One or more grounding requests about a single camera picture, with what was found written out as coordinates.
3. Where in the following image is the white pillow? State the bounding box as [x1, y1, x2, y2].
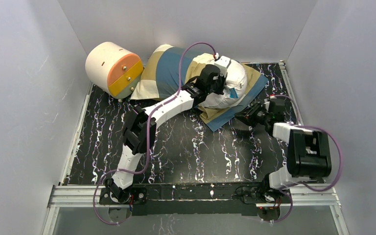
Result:
[199, 59, 248, 109]

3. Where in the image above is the blue beige white pillowcase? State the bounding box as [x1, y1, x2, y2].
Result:
[130, 44, 268, 132]

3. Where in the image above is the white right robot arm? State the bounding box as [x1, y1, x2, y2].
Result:
[235, 96, 332, 194]

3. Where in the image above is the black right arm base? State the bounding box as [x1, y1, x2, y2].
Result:
[232, 182, 293, 223]

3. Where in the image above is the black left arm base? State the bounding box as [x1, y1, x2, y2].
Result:
[97, 185, 148, 222]

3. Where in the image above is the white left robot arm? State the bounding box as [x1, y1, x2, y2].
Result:
[100, 64, 227, 204]

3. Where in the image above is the blue pillow label tag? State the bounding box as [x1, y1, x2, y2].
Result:
[229, 88, 238, 99]

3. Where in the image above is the round cream drawer cabinet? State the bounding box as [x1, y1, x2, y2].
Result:
[85, 42, 144, 99]

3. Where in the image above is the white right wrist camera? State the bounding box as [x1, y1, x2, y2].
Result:
[263, 94, 276, 111]

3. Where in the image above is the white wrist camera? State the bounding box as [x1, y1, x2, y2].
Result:
[263, 94, 276, 111]
[213, 56, 231, 77]

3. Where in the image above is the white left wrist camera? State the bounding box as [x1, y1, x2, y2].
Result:
[213, 56, 231, 77]

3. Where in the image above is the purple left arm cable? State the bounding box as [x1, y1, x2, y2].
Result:
[93, 42, 218, 226]

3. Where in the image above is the aluminium table frame rail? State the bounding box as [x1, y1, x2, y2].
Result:
[41, 60, 351, 235]

